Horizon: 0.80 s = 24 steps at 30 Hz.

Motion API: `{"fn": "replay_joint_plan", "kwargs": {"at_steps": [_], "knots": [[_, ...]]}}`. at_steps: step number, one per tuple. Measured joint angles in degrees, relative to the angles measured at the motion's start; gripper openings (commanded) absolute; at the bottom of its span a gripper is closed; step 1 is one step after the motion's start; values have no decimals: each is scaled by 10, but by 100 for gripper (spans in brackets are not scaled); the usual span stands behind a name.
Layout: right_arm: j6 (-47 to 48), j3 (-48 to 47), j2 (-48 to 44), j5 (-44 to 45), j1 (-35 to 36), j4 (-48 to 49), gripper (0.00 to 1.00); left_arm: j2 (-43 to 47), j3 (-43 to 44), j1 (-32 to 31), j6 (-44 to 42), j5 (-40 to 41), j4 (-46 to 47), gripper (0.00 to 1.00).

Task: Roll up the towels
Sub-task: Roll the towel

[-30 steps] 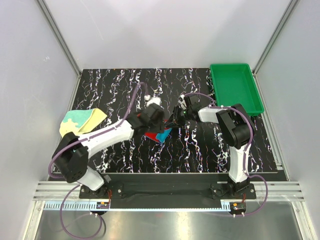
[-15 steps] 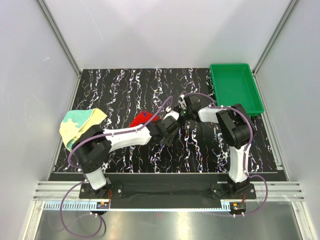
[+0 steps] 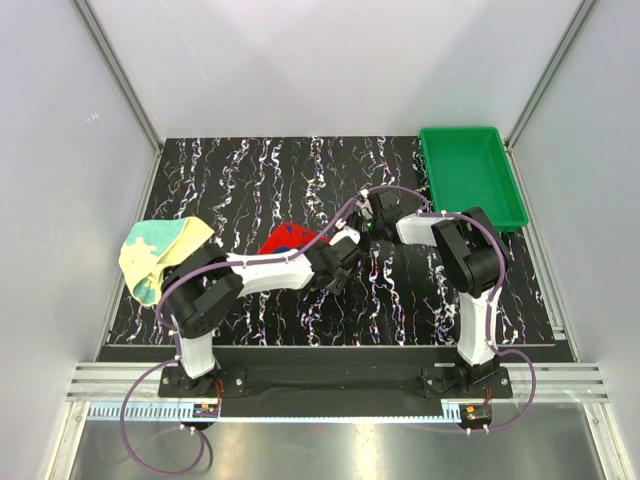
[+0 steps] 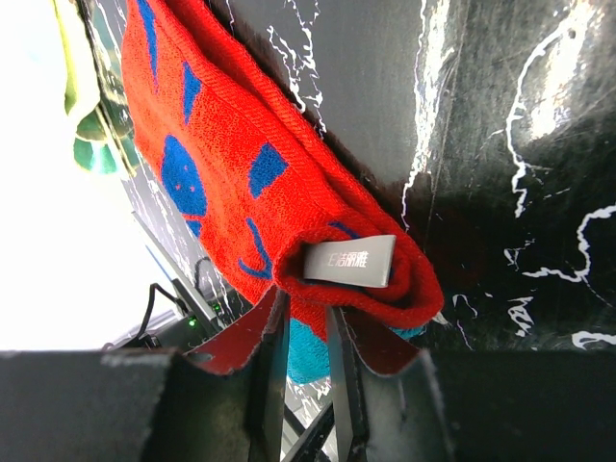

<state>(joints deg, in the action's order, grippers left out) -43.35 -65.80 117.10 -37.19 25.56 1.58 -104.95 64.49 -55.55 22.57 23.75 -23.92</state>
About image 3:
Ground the red and blue towel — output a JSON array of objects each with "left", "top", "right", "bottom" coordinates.
[{"left": 258, "top": 222, "right": 318, "bottom": 255}]

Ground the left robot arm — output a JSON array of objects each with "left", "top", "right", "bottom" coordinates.
[{"left": 156, "top": 227, "right": 364, "bottom": 396}]

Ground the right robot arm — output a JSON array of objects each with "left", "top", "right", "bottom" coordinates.
[{"left": 347, "top": 191, "right": 508, "bottom": 398}]

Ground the green plastic bin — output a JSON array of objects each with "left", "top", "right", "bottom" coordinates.
[{"left": 420, "top": 126, "right": 529, "bottom": 233}]

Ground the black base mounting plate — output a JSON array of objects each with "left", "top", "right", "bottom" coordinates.
[{"left": 158, "top": 346, "right": 513, "bottom": 421}]

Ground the yellow and green towel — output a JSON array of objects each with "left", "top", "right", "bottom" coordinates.
[{"left": 118, "top": 216, "right": 214, "bottom": 307}]

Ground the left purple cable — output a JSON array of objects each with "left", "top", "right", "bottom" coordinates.
[{"left": 119, "top": 197, "right": 369, "bottom": 476}]

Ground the aluminium rail frame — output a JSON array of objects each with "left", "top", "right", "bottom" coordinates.
[{"left": 66, "top": 363, "right": 608, "bottom": 403}]

